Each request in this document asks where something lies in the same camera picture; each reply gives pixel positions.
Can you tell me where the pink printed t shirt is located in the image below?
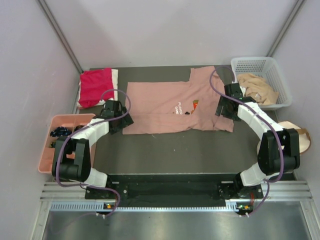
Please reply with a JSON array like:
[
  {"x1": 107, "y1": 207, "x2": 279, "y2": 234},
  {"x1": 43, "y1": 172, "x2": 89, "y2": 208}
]
[{"x1": 122, "y1": 66, "x2": 234, "y2": 135}]

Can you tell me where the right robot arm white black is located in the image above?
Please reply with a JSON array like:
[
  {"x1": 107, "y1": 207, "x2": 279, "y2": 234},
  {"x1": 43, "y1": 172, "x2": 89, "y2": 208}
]
[{"x1": 216, "y1": 83, "x2": 300, "y2": 198}]

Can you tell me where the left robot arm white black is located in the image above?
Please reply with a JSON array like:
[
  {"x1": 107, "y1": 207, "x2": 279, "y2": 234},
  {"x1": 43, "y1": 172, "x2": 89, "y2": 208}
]
[{"x1": 51, "y1": 100, "x2": 134, "y2": 199}]

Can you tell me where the folded red t shirt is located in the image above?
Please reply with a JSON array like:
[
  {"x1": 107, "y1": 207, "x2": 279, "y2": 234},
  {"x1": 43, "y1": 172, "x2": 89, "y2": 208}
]
[{"x1": 79, "y1": 67, "x2": 116, "y2": 109}]

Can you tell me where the beige crumpled t shirt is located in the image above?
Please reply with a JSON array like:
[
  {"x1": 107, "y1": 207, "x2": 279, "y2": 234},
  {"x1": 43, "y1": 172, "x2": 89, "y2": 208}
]
[{"x1": 237, "y1": 73, "x2": 279, "y2": 106}]

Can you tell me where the folded cream t shirt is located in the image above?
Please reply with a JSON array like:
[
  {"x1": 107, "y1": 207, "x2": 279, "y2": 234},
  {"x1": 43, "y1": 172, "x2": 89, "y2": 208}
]
[{"x1": 76, "y1": 68, "x2": 119, "y2": 110}]

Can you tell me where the black brown rolled sock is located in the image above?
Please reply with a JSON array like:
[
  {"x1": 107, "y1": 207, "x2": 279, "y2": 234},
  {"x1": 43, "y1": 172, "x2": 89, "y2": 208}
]
[{"x1": 73, "y1": 125, "x2": 84, "y2": 132}]

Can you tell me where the pink compartment tray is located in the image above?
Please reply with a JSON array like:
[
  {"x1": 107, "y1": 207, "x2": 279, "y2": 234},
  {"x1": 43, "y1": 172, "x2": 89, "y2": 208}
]
[{"x1": 38, "y1": 113, "x2": 95, "y2": 174}]

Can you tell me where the white perforated plastic basket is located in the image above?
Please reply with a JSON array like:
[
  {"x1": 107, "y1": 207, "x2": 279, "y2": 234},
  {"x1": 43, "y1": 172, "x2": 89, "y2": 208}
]
[{"x1": 230, "y1": 56, "x2": 293, "y2": 111}]

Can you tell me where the dark blue rolled sock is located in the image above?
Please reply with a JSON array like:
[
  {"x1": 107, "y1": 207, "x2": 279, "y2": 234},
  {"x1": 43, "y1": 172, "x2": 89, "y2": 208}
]
[{"x1": 49, "y1": 126, "x2": 72, "y2": 138}]

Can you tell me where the dark green rolled sock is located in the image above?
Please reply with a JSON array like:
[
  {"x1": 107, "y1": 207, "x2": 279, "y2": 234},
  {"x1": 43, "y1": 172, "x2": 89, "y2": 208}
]
[{"x1": 49, "y1": 141, "x2": 56, "y2": 148}]

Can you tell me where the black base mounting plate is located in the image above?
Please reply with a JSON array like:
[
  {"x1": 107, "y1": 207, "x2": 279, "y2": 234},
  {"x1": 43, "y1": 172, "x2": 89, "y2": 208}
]
[{"x1": 84, "y1": 173, "x2": 266, "y2": 207}]

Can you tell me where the cream round fabric bag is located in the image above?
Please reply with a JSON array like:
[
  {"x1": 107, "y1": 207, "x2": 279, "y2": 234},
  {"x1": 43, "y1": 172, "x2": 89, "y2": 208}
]
[{"x1": 255, "y1": 120, "x2": 311, "y2": 156}]

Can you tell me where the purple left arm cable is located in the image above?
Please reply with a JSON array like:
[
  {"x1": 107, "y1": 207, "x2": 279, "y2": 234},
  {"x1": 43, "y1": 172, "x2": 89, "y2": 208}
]
[{"x1": 54, "y1": 89, "x2": 132, "y2": 218}]

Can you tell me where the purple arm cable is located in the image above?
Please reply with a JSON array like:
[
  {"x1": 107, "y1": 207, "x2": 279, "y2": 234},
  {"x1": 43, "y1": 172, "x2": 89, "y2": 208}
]
[
  {"x1": 54, "y1": 89, "x2": 132, "y2": 218},
  {"x1": 209, "y1": 65, "x2": 284, "y2": 218}
]

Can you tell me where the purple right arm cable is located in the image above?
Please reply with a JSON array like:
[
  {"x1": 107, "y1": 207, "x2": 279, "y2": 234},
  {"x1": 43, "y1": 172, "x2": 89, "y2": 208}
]
[{"x1": 209, "y1": 65, "x2": 284, "y2": 218}]

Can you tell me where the aluminium rail frame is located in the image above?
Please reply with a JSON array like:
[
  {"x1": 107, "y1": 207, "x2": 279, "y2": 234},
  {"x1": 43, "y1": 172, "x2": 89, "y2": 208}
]
[{"x1": 31, "y1": 180, "x2": 320, "y2": 240}]

